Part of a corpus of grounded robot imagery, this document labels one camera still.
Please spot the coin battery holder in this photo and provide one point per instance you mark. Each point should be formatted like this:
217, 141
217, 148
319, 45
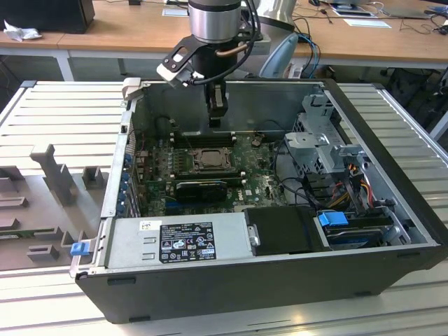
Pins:
257, 141

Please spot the black plastic shroud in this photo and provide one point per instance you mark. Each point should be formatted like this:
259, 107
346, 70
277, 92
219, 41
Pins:
283, 231

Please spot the green motherboard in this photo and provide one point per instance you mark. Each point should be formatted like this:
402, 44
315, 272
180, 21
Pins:
259, 189

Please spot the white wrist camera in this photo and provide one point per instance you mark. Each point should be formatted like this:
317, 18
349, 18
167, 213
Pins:
168, 71

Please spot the small square silver CPU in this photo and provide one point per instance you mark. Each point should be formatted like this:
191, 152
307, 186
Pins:
212, 158

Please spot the small white device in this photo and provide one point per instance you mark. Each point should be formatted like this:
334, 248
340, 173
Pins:
295, 71

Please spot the crumpled white paper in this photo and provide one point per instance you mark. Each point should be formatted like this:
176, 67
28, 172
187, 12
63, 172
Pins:
21, 33

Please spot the black RAM slot bank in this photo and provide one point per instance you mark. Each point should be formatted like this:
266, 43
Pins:
203, 140
231, 179

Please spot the black office chair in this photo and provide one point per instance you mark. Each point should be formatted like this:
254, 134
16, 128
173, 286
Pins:
409, 94

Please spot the black box on desk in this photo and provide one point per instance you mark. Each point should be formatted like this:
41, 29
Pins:
45, 14

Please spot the CPU socket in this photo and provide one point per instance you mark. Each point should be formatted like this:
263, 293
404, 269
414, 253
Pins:
193, 162

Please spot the wooden desk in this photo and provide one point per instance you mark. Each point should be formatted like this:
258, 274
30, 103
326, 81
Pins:
140, 31
21, 45

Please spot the white paper sheet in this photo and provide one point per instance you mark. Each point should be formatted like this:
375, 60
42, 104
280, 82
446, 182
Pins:
175, 12
367, 23

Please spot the blue case latch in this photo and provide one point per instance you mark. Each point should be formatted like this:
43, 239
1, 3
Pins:
78, 250

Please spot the grey parts rack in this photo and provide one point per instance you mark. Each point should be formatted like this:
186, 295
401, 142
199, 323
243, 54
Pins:
42, 210

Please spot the silver power supply unit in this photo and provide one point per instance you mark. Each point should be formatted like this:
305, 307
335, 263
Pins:
133, 241

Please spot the hard disk in blue carrier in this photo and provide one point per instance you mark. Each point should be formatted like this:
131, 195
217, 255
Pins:
332, 218

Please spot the pale blue teach pendant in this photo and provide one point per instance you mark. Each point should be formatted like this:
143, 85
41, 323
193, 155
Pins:
278, 57

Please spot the grey laptop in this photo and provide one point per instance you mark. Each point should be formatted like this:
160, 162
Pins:
409, 10

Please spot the metal drive cage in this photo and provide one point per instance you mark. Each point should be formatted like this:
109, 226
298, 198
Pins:
308, 143

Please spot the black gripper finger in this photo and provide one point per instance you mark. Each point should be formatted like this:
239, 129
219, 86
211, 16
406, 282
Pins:
217, 113

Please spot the black open PC case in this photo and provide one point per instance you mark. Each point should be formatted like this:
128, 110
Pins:
210, 294

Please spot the black graphics card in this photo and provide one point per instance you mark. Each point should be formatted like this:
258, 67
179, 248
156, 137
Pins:
199, 192

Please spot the green RAM stick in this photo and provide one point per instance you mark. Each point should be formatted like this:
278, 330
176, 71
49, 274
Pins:
21, 234

